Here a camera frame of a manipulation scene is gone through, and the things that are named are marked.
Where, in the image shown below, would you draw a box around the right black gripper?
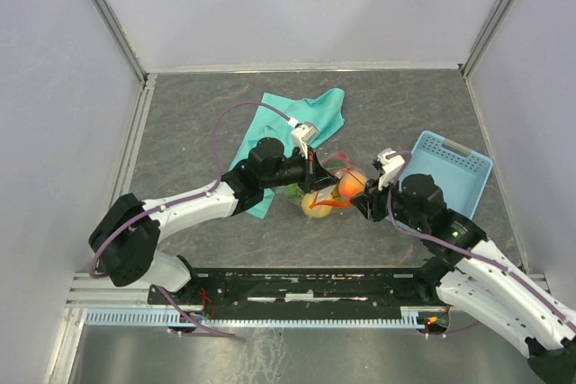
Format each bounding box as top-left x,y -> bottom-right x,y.
347,171 -> 425,232

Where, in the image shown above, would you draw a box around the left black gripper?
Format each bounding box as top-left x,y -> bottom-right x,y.
261,145 -> 340,194

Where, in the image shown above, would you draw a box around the fake peach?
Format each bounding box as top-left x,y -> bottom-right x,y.
337,172 -> 367,200

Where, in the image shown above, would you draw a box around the clear zip top bag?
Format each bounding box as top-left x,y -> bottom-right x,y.
283,152 -> 367,219

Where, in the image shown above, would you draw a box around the yellow fake lemon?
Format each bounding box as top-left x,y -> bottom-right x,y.
301,193 -> 332,219

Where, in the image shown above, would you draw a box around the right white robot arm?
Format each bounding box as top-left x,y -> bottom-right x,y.
351,174 -> 575,383

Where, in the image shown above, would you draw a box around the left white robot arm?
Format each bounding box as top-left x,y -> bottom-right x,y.
88,138 -> 338,303

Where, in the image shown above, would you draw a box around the fake green grapes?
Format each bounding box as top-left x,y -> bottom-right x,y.
284,183 -> 305,201

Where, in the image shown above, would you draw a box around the teal t-shirt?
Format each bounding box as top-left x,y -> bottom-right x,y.
222,88 -> 345,219

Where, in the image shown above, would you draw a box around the light blue plastic basket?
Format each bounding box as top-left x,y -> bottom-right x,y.
400,130 -> 493,219

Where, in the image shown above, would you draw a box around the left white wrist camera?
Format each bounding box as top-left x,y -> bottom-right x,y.
287,117 -> 319,159

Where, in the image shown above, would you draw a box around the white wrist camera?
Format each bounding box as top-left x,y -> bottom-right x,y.
287,117 -> 319,159
373,148 -> 412,191

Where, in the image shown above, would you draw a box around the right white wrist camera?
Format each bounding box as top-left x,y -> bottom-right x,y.
373,148 -> 412,191

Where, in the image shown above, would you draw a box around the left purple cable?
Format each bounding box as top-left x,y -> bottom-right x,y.
88,101 -> 293,280

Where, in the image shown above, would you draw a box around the light blue cable duct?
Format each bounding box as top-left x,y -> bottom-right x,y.
85,307 -> 424,329

